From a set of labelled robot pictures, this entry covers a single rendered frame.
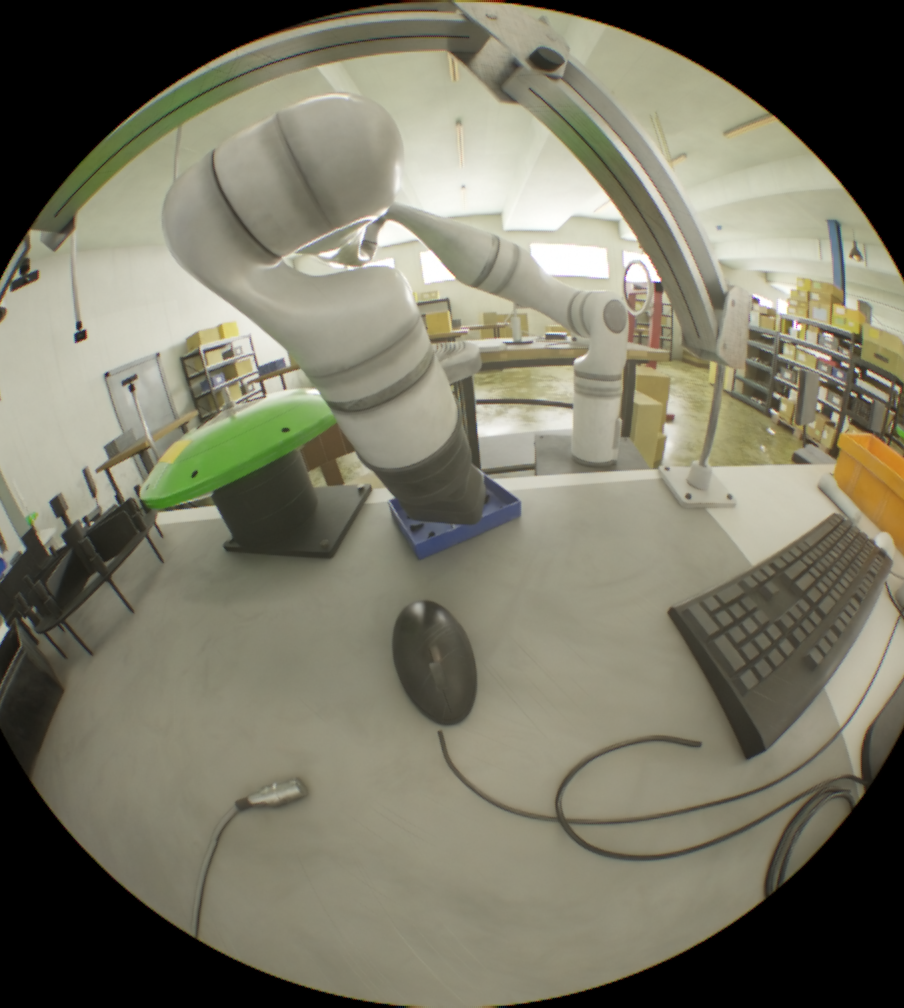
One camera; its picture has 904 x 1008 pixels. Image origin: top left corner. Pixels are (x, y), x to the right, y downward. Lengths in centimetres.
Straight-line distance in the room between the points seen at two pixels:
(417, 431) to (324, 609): 20
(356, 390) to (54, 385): 520
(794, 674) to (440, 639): 29
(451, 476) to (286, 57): 36
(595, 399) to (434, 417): 43
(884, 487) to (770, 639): 54
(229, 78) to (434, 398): 31
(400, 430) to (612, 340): 45
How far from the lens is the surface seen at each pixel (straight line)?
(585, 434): 60
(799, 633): 33
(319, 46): 32
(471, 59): 36
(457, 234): 44
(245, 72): 32
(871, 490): 80
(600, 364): 55
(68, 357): 546
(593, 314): 54
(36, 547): 99
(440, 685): 20
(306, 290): 15
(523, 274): 47
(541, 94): 31
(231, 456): 30
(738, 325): 42
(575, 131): 31
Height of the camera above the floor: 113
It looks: 34 degrees down
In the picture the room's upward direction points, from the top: 9 degrees counter-clockwise
